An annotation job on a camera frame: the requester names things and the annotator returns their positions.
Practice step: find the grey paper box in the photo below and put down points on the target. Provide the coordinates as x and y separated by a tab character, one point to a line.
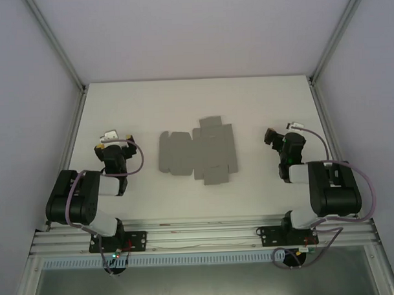
197	154

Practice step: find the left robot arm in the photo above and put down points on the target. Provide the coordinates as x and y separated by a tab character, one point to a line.
72	203

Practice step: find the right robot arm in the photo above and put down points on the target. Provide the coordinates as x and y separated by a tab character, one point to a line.
334	194

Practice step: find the small circuit board with leds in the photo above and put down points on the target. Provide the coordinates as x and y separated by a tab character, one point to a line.
116	254
305	249

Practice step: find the grey metal sheet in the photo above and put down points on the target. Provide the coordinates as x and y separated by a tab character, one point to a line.
205	283

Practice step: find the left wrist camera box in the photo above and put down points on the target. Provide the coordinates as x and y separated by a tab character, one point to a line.
110	135

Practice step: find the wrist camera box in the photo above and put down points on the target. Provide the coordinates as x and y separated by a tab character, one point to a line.
295	124
110	135

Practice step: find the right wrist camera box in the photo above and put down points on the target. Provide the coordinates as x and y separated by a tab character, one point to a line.
295	124

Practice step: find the aluminium table side rail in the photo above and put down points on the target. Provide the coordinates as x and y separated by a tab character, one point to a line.
327	130
72	139

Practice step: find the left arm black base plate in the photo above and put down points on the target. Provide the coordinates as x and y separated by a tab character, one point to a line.
137	241

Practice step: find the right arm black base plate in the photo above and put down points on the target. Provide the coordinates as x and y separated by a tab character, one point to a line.
268	236

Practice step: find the aluminium mounting rail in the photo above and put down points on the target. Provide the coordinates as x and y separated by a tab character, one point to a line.
203	234

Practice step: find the aluminium frame post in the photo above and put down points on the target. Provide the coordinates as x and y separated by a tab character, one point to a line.
337	35
56	45

